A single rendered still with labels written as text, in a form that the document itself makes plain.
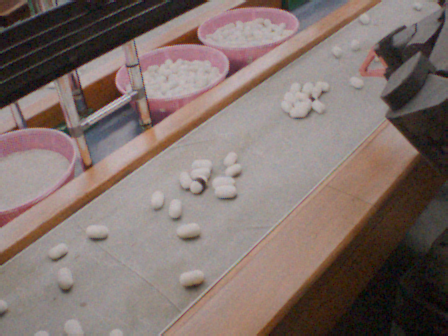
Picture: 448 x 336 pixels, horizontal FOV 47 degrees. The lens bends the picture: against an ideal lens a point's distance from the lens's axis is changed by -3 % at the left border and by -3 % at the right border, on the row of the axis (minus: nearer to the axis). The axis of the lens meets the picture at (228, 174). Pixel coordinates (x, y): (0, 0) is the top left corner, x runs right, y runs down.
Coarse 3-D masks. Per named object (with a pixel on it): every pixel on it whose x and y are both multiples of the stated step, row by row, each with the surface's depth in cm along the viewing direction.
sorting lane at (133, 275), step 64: (384, 0) 150; (320, 64) 123; (256, 128) 104; (320, 128) 102; (128, 192) 93; (192, 192) 91; (256, 192) 89; (64, 256) 82; (128, 256) 81; (192, 256) 79; (0, 320) 73; (64, 320) 72; (128, 320) 71
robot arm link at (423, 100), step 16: (432, 80) 44; (416, 96) 45; (432, 96) 41; (400, 112) 45; (416, 112) 42; (432, 112) 40; (400, 128) 47; (416, 128) 44; (432, 128) 42; (416, 144) 47; (432, 144) 45; (432, 160) 47
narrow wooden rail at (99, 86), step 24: (240, 0) 155; (264, 0) 161; (192, 24) 144; (144, 48) 135; (96, 72) 127; (48, 96) 120; (96, 96) 125; (120, 96) 131; (48, 120) 117; (0, 144) 110
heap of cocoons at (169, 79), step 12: (168, 60) 132; (180, 60) 131; (144, 72) 131; (156, 72) 131; (168, 72) 127; (180, 72) 127; (192, 72) 128; (204, 72) 126; (216, 72) 124; (156, 84) 123; (168, 84) 123; (180, 84) 121; (192, 84) 124; (204, 84) 122; (156, 96) 119; (168, 96) 118
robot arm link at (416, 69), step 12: (444, 12) 71; (444, 24) 67; (444, 36) 61; (444, 48) 56; (408, 60) 50; (420, 60) 48; (432, 60) 57; (444, 60) 52; (396, 72) 51; (408, 72) 46; (420, 72) 47; (432, 72) 48; (444, 72) 48; (396, 84) 46; (408, 84) 45; (420, 84) 46; (384, 96) 47; (396, 96) 46; (408, 96) 45; (396, 108) 47
